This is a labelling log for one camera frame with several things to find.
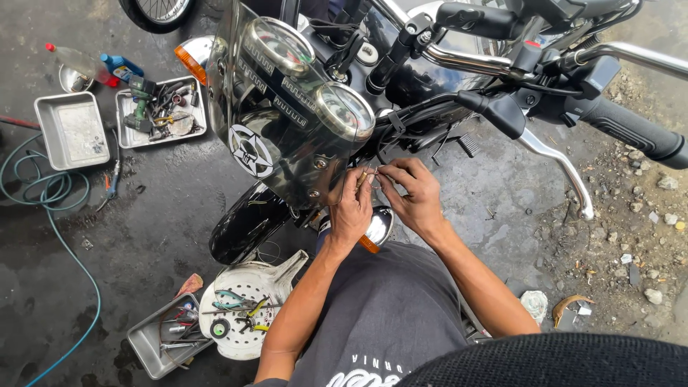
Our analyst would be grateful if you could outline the person's left hand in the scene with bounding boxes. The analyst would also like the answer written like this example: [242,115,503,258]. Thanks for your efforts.
[328,168,377,247]

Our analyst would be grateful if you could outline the person's right hand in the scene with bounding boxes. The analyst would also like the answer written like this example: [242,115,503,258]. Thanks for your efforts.
[376,157,448,238]

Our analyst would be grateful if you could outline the chrome orange turn signal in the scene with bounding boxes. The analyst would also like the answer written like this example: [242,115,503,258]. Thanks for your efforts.
[357,206,396,254]
[173,35,216,86]

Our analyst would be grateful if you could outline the black ribbed foot pedal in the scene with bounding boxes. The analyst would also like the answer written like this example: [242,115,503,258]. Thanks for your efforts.
[456,133,482,158]

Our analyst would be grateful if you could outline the round chrome gauge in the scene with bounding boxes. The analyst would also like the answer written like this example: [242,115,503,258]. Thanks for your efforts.
[242,17,317,78]
[314,82,377,143]

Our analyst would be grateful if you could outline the person's dark grey shirt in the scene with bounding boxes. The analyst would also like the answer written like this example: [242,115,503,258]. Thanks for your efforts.
[244,241,468,387]

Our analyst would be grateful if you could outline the black front fender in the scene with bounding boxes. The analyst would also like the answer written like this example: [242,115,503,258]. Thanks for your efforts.
[209,182,293,266]

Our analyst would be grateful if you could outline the black motorcycle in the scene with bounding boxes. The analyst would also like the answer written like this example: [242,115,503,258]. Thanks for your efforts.
[173,0,688,267]

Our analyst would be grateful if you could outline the skull star sticker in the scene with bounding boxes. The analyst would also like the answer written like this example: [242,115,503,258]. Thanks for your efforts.
[227,124,275,179]

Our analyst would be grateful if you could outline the white headlight housing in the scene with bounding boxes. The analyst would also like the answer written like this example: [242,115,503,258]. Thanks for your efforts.
[199,250,310,361]

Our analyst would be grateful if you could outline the long thin screwdriver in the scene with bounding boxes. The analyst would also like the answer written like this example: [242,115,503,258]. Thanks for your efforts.
[201,304,283,315]

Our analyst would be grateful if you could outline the chrome hand lever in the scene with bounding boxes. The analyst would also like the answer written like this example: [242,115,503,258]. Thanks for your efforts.
[516,128,596,221]

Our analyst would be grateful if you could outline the white crumpled plastic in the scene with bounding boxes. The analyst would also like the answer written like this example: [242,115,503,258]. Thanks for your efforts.
[520,290,549,325]

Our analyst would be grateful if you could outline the tinted motorcycle windshield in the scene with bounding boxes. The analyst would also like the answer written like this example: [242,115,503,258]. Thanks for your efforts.
[207,0,377,209]

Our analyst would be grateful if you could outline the red crumpled wrapper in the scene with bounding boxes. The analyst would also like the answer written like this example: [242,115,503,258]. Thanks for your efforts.
[173,273,204,300]

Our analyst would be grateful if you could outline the brown dried peel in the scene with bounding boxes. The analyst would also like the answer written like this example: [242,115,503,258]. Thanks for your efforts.
[553,295,596,330]

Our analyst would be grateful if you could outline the heap of greasy hand tools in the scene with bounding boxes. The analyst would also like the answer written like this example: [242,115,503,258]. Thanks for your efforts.
[148,81,205,142]

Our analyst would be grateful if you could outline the black mesh fabric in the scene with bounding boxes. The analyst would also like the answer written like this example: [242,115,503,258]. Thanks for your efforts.
[395,332,688,387]

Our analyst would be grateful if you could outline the metal tray with hand tools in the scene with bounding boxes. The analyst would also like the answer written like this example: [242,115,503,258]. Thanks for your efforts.
[114,86,207,149]

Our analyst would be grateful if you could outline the air blow gun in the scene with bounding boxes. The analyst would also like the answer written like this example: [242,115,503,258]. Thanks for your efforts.
[97,159,121,212]

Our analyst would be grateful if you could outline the metal tray with small tools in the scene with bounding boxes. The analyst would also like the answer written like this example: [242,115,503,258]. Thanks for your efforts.
[127,293,216,380]

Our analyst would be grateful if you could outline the scattered grey stones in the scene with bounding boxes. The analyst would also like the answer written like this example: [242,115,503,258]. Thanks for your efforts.
[532,70,688,329]

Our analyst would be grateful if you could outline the chrome mirror stem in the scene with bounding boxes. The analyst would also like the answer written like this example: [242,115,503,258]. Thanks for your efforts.
[559,42,688,81]

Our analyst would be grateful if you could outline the blue plastic bottle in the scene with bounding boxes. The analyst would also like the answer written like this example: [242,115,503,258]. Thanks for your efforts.
[99,53,145,82]

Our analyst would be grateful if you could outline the empty metal tray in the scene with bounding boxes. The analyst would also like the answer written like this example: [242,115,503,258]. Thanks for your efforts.
[34,91,111,171]

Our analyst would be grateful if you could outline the spoked motorcycle wheel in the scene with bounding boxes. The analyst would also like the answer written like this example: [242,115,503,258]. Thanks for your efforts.
[118,0,197,34]

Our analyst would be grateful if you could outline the clear bottle with red cap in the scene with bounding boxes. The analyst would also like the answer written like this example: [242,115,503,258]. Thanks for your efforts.
[46,43,120,88]

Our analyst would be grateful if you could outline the small metal bowl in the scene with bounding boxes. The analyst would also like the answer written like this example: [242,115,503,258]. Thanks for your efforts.
[58,64,96,94]

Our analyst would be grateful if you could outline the red pipe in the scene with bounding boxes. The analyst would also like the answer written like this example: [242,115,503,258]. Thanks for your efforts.
[0,114,43,131]

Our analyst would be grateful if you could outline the yellow handled pliers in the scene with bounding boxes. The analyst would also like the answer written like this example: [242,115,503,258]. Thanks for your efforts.
[236,296,271,332]

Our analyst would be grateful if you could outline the green handled pliers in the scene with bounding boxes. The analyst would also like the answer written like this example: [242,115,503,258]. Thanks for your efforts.
[213,290,256,311]

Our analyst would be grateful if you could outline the green cordless drill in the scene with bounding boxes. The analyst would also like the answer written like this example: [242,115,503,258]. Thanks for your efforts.
[123,75,158,133]

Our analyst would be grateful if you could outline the green air hose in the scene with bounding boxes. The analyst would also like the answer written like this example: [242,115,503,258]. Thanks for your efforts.
[0,133,103,387]

